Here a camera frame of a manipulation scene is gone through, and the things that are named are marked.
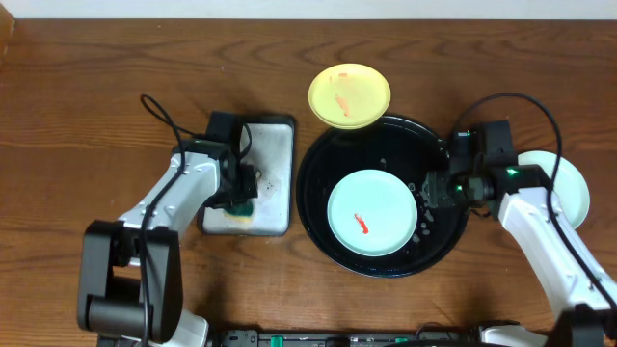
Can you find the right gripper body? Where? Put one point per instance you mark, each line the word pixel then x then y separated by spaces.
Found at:
pixel 452 190

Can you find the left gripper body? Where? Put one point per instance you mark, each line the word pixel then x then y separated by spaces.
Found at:
pixel 243 194

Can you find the green sponge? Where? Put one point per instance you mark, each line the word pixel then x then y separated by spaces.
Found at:
pixel 243 209

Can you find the mint plate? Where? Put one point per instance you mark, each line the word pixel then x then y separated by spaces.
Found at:
pixel 570 185
pixel 372 213

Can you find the yellow plate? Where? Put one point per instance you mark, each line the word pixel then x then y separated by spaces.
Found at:
pixel 349 96

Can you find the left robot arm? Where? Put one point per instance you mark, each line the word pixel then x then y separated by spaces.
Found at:
pixel 130 280

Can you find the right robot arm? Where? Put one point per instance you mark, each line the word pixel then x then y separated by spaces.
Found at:
pixel 540 199

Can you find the black rectangular soap tray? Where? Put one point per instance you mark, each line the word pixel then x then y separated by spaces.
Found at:
pixel 268 142

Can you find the black round tray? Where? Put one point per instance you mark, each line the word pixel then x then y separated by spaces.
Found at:
pixel 402 147

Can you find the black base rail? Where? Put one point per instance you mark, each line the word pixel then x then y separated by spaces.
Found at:
pixel 253 338

